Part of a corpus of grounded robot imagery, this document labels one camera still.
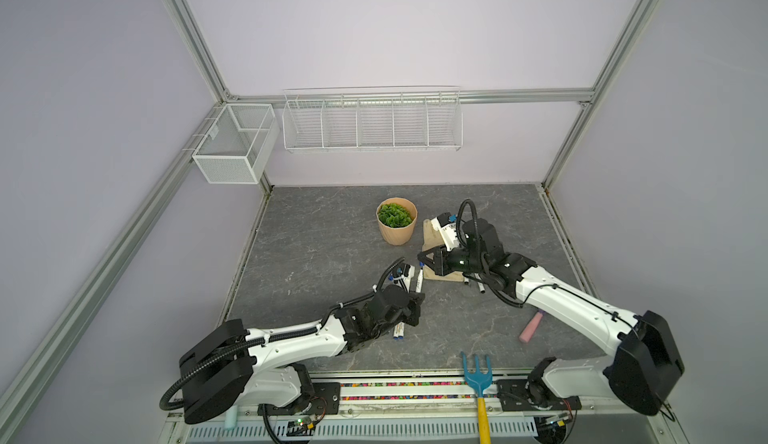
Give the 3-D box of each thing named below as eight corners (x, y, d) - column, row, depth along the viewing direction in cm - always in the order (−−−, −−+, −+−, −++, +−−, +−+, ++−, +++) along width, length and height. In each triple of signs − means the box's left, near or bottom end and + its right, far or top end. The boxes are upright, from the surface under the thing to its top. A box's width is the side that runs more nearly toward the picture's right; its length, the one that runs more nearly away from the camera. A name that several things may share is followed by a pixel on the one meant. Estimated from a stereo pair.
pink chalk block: (517, 338, 85) (520, 335, 83) (534, 311, 90) (537, 307, 88) (525, 344, 84) (528, 341, 82) (541, 316, 89) (545, 313, 87)
